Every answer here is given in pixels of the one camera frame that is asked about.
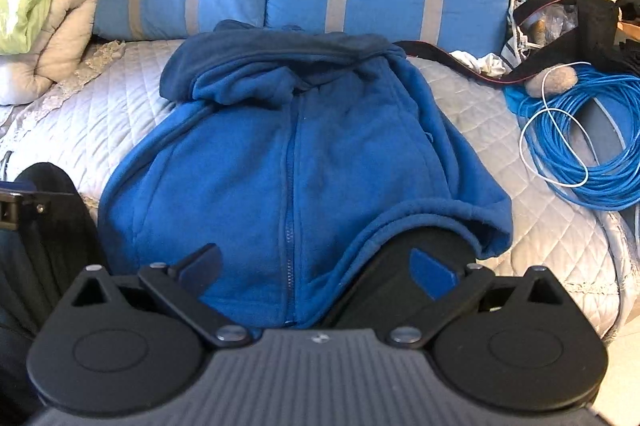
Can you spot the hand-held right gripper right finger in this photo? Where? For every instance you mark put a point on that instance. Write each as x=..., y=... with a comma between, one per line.
x=430, y=276

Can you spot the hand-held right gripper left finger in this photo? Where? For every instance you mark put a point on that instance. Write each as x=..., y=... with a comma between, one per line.
x=202, y=263

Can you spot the blue fleece jacket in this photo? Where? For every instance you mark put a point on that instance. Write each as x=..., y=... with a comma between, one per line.
x=240, y=165

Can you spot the white quilted bedspread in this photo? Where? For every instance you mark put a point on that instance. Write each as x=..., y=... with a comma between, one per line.
x=100, y=115

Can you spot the bright blue cloth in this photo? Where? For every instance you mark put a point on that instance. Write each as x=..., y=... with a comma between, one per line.
x=520, y=103

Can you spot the white crumpled cloth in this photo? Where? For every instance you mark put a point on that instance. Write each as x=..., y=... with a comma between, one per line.
x=480, y=63

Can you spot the beige plush toy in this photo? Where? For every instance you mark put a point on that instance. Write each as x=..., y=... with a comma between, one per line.
x=555, y=80

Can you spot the white blue-striped cloth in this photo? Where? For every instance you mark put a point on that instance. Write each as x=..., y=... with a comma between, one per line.
x=512, y=53

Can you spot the black cloth bag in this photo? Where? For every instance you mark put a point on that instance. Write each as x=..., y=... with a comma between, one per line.
x=595, y=30

